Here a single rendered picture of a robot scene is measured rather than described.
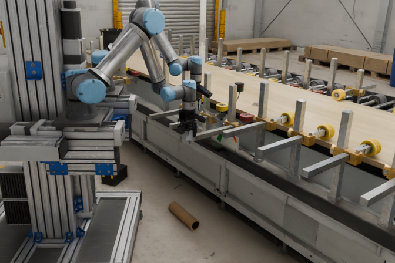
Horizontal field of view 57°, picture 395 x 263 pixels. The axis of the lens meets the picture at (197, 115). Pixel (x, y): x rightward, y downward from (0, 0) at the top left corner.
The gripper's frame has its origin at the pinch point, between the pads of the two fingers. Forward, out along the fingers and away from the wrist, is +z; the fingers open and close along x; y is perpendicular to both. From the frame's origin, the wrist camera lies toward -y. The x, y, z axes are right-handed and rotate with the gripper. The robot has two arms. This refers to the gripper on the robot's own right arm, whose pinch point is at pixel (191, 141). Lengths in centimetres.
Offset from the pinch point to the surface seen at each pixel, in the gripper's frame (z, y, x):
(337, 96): -11, -122, 11
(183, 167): 66, -54, -85
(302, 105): -29, -32, 48
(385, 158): -8, -55, 82
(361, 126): -8, -86, 51
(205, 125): 5.1, -31.6, -27.5
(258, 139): -1.7, -31.6, 21.6
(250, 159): 12.4, -30.8, 16.8
